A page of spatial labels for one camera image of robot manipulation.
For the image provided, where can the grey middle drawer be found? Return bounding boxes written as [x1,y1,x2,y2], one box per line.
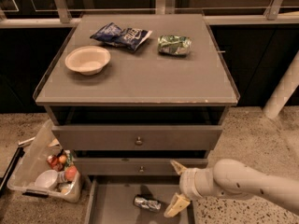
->
[73,157,209,176]

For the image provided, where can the grey drawer cabinet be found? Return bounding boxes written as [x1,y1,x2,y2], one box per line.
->
[32,13,241,224]

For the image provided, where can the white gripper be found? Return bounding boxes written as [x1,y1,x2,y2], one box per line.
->
[164,160,218,217]

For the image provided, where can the green snack bag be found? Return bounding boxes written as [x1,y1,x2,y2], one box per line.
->
[158,35,192,56]

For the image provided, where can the grey drawer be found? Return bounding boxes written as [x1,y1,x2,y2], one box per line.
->
[84,175,196,224]
[73,157,209,176]
[52,125,222,151]

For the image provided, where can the black bin lid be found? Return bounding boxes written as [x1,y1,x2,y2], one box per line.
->
[0,147,24,197]

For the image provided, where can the clear plastic storage bin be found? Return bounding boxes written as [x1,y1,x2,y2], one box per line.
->
[7,120,82,203]

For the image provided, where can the white paper bowl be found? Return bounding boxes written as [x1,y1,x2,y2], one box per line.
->
[64,46,111,76]

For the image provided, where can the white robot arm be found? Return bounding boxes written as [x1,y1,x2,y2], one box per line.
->
[164,159,299,217]

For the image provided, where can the red snack pack in bin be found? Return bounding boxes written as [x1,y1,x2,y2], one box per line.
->
[47,155,64,172]

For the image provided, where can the orange fruit in bin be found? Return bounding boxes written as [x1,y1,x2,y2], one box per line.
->
[65,165,78,181]

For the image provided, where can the grey bottom drawer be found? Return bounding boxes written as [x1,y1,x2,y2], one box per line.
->
[84,175,196,224]

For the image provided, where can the silver blue redbull can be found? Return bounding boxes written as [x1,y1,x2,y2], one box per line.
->
[133,195,162,212]

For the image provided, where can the grey top drawer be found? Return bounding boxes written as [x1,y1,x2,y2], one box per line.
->
[52,125,222,151]

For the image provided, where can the blue chip bag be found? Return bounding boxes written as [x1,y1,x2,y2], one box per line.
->
[91,22,151,51]

